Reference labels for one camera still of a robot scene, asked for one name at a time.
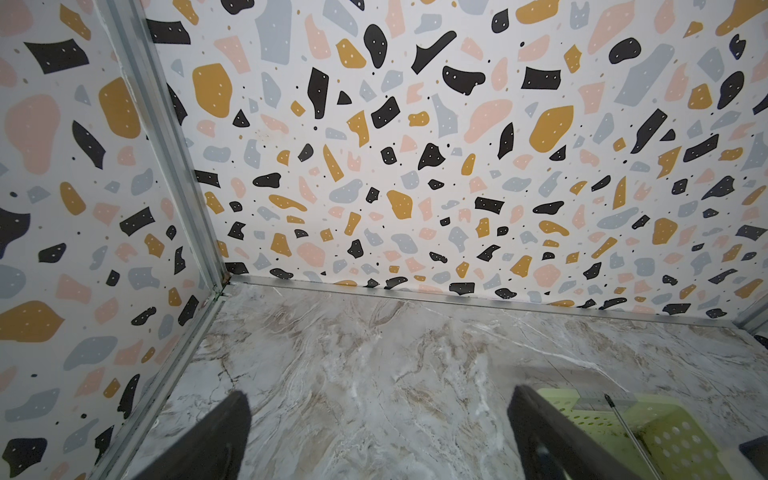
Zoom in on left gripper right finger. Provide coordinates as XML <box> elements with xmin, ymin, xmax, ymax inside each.
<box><xmin>507</xmin><ymin>385</ymin><xmax>638</xmax><ymax>479</ymax></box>

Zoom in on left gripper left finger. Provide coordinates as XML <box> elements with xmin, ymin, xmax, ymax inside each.
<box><xmin>136</xmin><ymin>391</ymin><xmax>251</xmax><ymax>480</ymax></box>

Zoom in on orange black handled screwdriver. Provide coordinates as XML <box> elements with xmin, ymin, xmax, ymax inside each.
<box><xmin>604</xmin><ymin>393</ymin><xmax>662</xmax><ymax>480</ymax></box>

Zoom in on light green plastic bin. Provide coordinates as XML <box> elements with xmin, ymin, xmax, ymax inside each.
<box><xmin>538</xmin><ymin>388</ymin><xmax>767</xmax><ymax>479</ymax></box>

